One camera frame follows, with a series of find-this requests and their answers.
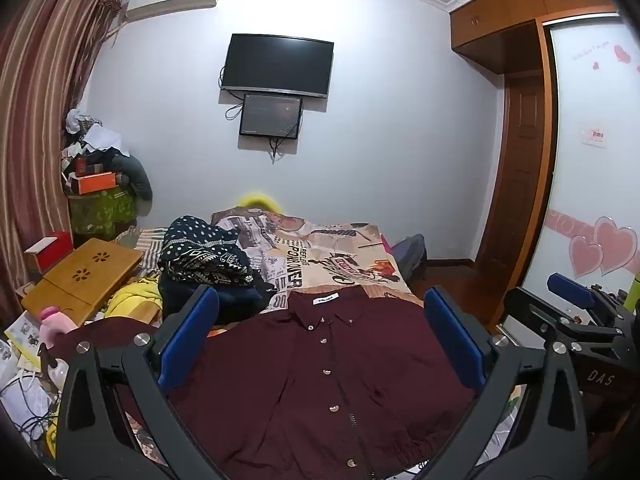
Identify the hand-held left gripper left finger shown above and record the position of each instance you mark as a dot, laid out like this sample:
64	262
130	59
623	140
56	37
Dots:
192	340

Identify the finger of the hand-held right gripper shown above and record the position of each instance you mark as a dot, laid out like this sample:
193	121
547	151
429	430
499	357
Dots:
530	310
570	286

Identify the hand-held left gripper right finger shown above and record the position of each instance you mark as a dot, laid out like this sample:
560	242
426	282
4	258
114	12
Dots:
455	340

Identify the maroon button shirt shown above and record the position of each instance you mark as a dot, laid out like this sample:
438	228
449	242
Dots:
300	385

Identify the navy patterned clothes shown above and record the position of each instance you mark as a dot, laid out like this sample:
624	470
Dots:
205	250

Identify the pile of clothes and boxes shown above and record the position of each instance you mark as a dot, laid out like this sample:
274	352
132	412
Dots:
87	140

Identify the green bottle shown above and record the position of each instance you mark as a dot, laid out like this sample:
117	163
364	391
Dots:
634	292

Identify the yellow cloth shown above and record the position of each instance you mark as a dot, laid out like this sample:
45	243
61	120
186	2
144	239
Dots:
130	300

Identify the sliding door with heart stickers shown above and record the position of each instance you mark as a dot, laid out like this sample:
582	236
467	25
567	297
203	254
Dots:
585	200

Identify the grey backpack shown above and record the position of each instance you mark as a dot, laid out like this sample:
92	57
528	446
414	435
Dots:
411	255

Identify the wooden door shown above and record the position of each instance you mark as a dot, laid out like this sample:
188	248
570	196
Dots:
515	175

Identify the wooden lap desk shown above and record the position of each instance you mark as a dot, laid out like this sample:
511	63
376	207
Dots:
85	275

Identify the pink bottle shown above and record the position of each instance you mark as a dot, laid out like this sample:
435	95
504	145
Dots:
55	327

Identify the yellow round object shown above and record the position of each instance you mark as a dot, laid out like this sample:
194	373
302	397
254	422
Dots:
257	201

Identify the green patterned bag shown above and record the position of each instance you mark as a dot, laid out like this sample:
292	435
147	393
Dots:
102	215

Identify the red box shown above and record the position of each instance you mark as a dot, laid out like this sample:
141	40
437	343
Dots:
50	252

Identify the grey cloth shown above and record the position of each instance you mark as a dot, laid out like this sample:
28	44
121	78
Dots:
134	175

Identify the orange box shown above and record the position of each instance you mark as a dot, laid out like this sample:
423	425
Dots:
96	182

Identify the striped curtain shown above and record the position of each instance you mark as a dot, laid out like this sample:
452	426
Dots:
40	110

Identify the wooden overhead cabinet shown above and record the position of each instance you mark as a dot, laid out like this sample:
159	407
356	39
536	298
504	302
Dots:
505	15

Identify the small wall monitor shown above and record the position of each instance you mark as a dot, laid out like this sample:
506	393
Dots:
271	116

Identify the wall television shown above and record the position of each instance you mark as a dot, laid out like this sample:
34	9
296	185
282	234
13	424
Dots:
277	65

